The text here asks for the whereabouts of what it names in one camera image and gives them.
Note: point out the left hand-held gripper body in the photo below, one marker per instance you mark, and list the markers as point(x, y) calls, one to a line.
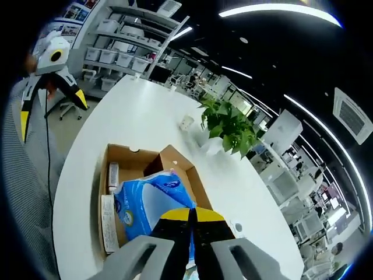
point(46, 65)

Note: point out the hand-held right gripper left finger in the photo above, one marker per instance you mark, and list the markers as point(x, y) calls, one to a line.
point(172, 233)

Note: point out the white mesh chair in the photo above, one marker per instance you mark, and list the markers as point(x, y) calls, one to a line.
point(20, 175)

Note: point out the grey storage shelf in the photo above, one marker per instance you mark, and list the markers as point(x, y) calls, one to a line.
point(140, 11)

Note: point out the white office chair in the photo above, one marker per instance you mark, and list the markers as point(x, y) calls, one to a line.
point(70, 108)

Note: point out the row of white storage bins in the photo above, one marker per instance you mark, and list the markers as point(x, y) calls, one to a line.
point(109, 55)

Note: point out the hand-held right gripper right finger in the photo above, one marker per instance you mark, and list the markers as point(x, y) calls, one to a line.
point(215, 233)

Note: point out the blue wipes pack soft item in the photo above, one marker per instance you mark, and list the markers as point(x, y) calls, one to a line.
point(151, 201)

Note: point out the black monitor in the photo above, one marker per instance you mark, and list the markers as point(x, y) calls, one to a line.
point(159, 74)

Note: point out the ceiling air conditioner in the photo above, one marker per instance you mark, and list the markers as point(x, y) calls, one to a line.
point(352, 116)

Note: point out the brown cardboard shoe box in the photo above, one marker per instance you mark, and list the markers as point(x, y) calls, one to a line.
point(131, 163)

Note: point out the wall poster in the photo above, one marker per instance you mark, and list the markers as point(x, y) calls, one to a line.
point(75, 13)

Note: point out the white crate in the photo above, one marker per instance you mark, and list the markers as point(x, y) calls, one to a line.
point(170, 5)

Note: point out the small paper cup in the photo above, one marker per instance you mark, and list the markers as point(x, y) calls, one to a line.
point(187, 122)

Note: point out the table power socket panel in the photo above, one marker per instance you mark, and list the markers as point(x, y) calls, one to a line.
point(239, 227)

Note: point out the person's left hand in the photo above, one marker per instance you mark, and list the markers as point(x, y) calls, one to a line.
point(30, 62)

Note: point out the green potted plant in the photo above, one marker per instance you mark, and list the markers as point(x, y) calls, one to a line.
point(230, 128)

